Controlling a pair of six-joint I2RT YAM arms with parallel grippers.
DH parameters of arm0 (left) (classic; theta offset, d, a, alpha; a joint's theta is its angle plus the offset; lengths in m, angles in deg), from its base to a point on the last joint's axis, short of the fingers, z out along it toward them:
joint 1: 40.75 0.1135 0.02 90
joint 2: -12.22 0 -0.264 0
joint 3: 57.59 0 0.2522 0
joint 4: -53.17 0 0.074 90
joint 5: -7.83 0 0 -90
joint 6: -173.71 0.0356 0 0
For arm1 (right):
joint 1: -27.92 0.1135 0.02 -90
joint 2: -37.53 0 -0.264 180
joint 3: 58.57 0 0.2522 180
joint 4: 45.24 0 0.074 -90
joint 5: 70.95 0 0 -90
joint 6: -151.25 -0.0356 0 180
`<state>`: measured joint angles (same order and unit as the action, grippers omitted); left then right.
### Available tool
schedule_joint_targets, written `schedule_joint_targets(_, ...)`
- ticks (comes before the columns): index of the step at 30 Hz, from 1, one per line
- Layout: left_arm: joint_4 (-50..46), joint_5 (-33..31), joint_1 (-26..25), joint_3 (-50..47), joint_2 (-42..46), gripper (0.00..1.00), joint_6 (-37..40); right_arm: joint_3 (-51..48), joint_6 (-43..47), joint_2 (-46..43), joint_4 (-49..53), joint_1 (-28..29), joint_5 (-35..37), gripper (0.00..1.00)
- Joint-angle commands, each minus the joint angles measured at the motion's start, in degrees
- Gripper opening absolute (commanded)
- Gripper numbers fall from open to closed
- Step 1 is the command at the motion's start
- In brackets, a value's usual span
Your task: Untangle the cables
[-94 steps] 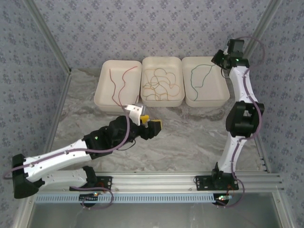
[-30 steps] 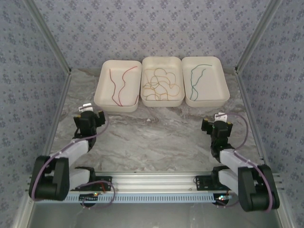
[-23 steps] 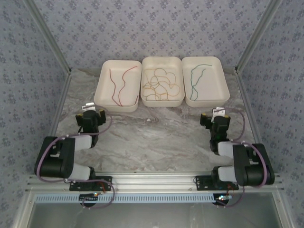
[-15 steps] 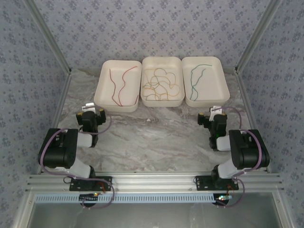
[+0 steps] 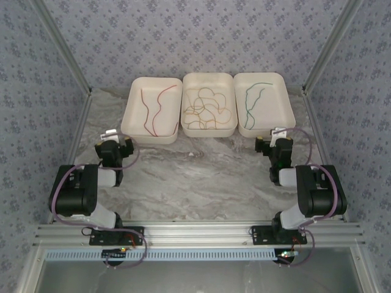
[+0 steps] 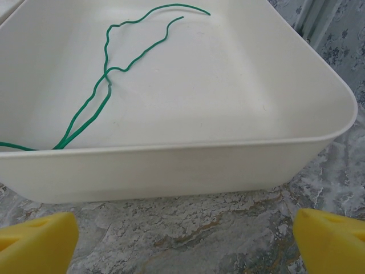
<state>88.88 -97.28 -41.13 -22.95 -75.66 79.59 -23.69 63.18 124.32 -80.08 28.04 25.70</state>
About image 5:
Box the grey metal panel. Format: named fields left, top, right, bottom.
left=39, top=261, right=363, bottom=293

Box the cream plastic tray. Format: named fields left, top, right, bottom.
left=180, top=71, right=238, bottom=138
left=120, top=76, right=183, bottom=145
left=233, top=71, right=296, bottom=138

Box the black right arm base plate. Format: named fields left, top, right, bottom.
left=250, top=224, right=308, bottom=247

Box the long red cable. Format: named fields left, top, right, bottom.
left=152, top=84, right=178, bottom=137
left=139, top=87, right=158, bottom=137

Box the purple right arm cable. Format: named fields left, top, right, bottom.
left=276, top=127, right=343, bottom=268

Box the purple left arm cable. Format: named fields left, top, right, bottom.
left=48, top=142, right=148, bottom=271

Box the aluminium frame rail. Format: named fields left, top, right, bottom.
left=45, top=90, right=94, bottom=225
left=18, top=247, right=46, bottom=293
left=302, top=88, right=349, bottom=223
left=351, top=247, right=381, bottom=293
left=34, top=0, right=93, bottom=96
left=301, top=0, right=365, bottom=95

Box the small circuit board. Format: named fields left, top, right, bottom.
left=101, top=247, right=128, bottom=259
left=276, top=250, right=299, bottom=260

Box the slotted pale cable duct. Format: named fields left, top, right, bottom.
left=44, top=248, right=280, bottom=262

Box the green cable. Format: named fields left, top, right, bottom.
left=244, top=81, right=274, bottom=131
left=244, top=87, right=266, bottom=129

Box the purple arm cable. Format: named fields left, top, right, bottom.
left=48, top=142, right=148, bottom=271
left=276, top=127, right=343, bottom=268

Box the wide aluminium base rail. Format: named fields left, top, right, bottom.
left=32, top=220, right=367, bottom=248

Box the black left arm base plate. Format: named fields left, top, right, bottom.
left=88, top=225, right=145, bottom=247

